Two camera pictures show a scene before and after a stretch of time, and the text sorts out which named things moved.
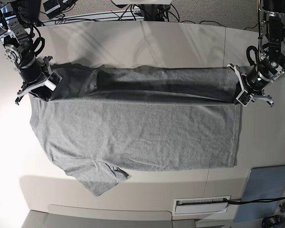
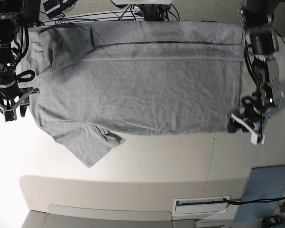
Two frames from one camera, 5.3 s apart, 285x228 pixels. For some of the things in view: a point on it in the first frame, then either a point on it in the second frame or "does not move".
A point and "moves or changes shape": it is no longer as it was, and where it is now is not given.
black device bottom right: [275, 221] does not move
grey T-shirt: [102, 116] moves or changes shape
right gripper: [249, 87] -> [257, 116]
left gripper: [39, 80] -> [11, 104]
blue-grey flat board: [264, 183] does not move
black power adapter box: [52, 8] does not move
